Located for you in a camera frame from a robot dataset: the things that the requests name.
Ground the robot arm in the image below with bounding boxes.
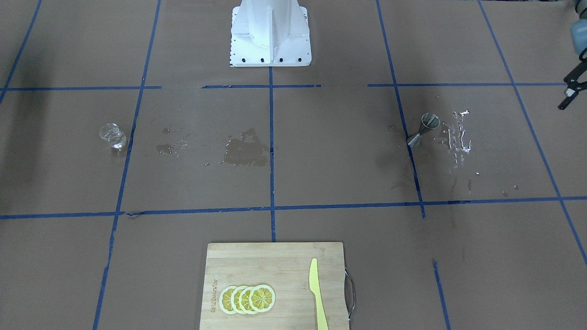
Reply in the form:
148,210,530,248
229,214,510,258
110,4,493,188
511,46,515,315
558,0,587,110

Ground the yellow plastic knife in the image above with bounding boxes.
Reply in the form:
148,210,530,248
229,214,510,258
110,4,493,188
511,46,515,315
308,258,329,330

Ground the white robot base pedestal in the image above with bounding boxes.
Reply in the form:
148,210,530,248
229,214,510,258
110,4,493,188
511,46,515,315
229,0,312,67

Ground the steel jigger measuring cup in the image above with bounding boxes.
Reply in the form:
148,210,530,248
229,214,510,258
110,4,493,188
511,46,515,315
406,113,440,148

